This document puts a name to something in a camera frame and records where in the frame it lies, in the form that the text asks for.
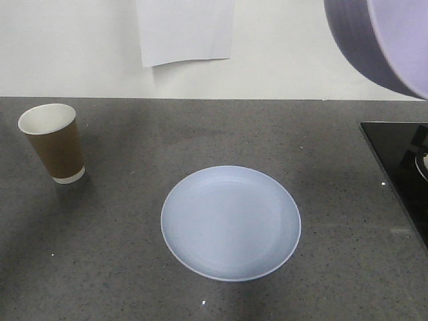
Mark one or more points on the brown paper cup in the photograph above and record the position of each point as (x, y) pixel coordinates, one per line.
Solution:
(53, 133)

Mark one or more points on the purple bowl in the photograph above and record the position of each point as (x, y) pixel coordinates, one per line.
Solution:
(385, 41)

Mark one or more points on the light blue plate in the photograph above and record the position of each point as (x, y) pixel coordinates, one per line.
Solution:
(230, 223)

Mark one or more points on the white paper sheet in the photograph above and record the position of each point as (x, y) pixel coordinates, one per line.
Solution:
(174, 31)

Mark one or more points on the black gas stove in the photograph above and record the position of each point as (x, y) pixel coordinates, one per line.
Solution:
(401, 150)

